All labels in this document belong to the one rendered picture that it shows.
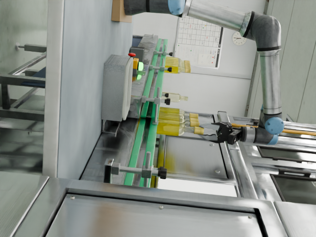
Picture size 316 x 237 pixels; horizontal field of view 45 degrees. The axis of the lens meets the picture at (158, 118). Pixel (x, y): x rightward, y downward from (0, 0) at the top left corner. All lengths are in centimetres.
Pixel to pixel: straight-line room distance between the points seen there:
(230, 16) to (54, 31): 100
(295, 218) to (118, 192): 36
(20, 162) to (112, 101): 52
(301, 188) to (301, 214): 98
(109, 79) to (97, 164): 34
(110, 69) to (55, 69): 57
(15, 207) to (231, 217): 42
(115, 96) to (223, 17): 59
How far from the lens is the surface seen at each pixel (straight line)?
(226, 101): 800
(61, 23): 87
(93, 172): 123
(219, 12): 171
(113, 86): 145
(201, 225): 77
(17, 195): 82
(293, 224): 83
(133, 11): 161
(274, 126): 166
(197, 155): 184
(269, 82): 164
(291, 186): 184
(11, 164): 175
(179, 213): 80
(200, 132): 177
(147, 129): 163
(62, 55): 88
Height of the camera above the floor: 98
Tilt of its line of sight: level
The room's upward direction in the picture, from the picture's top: 96 degrees clockwise
